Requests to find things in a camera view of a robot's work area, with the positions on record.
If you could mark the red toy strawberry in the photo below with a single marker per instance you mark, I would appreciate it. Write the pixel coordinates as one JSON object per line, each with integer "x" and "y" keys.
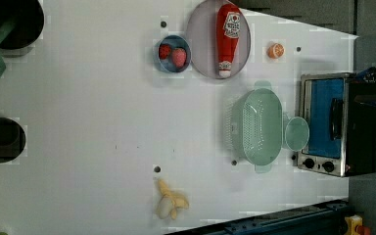
{"x": 164, "y": 51}

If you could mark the red ketchup bottle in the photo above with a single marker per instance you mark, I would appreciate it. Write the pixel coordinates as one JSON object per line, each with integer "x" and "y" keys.
{"x": 228, "y": 27}

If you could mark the mint green oval strainer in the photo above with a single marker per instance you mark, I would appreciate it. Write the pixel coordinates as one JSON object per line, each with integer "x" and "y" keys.
{"x": 256, "y": 127}

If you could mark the black cylindrical holder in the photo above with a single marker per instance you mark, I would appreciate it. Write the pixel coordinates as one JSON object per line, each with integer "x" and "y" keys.
{"x": 27, "y": 17}

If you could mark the yellow toy object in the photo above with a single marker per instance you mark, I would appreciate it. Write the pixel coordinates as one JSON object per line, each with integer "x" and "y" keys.
{"x": 355, "y": 226}

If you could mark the black steel toaster oven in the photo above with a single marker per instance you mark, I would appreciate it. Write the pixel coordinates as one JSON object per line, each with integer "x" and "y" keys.
{"x": 342, "y": 131}

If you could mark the blue metal frame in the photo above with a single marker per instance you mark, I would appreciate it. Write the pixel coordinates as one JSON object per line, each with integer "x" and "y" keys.
{"x": 319, "y": 219}

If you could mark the orange slice toy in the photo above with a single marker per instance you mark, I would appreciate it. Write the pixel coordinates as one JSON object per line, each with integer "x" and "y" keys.
{"x": 275, "y": 51}

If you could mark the small blue bowl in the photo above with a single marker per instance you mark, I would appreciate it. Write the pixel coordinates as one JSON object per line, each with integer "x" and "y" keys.
{"x": 174, "y": 41}

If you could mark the peeled toy banana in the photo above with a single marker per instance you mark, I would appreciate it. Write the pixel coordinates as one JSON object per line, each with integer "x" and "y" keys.
{"x": 171, "y": 202}

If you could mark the small black cup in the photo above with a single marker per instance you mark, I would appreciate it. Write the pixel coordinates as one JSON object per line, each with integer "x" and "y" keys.
{"x": 12, "y": 140}

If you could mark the pink toy strawberry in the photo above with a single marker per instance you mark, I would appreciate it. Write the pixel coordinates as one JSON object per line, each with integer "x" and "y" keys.
{"x": 178, "y": 57}

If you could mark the mint green cup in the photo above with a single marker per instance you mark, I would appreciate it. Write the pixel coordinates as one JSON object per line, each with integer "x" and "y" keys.
{"x": 295, "y": 133}

